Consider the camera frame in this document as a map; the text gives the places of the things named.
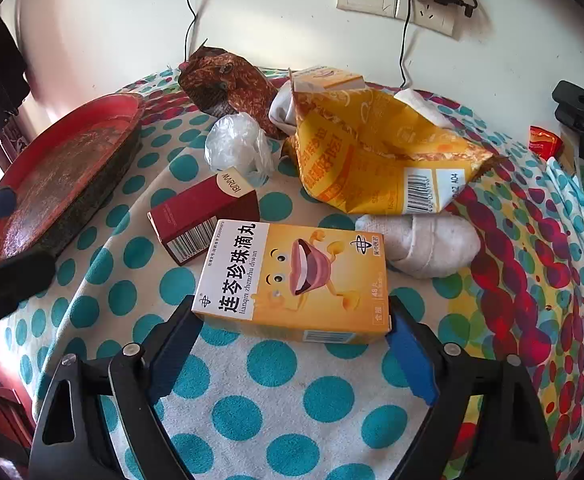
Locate yellow snack bag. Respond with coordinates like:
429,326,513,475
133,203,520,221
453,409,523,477
282,77,495,216

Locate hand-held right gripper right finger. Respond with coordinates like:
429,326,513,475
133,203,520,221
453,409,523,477
386,295,558,480

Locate white blue-print cloth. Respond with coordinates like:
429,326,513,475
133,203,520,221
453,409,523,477
546,156,584,281

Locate large yellow medicine box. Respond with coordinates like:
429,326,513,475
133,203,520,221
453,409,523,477
192,218,393,345

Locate small yellow medicine box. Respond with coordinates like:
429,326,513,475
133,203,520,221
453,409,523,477
290,66,365,95

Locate black adapter cable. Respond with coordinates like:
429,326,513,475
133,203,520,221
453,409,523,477
398,0,416,89

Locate round red tray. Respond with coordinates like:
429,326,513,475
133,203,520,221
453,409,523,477
0,92,145,273

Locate black clamp mount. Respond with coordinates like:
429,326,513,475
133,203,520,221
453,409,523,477
552,80,584,166

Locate red snack packet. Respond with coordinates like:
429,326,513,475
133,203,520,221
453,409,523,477
528,125,563,158

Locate thin black monitor cable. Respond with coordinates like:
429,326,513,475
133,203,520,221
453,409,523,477
181,0,199,61

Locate dark red box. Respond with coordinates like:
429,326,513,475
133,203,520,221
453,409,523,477
148,166,261,265

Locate white power wall socket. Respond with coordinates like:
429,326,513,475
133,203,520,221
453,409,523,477
396,0,460,38

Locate brown snack wrapper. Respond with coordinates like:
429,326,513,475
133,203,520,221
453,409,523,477
178,38,285,138

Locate clear plastic bag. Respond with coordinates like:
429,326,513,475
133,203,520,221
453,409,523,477
204,112,275,186

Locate polka dot blanket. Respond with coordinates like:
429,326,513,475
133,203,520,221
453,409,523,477
0,65,584,480

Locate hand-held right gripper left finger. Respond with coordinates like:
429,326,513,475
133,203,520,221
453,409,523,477
29,295,205,480

